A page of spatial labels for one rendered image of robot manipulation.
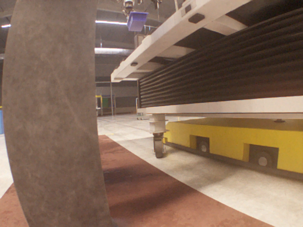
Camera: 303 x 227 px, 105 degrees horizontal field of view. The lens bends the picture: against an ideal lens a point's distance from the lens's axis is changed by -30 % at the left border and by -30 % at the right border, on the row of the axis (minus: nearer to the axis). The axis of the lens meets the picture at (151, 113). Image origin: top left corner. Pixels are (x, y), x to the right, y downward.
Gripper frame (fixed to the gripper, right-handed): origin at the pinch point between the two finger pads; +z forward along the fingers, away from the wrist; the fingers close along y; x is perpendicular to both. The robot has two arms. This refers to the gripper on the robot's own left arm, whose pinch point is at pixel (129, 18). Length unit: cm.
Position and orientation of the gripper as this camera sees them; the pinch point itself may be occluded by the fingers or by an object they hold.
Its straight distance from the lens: 154.3
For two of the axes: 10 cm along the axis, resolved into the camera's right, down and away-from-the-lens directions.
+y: 9.6, -0.7, 2.8
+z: 0.6, 10.0, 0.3
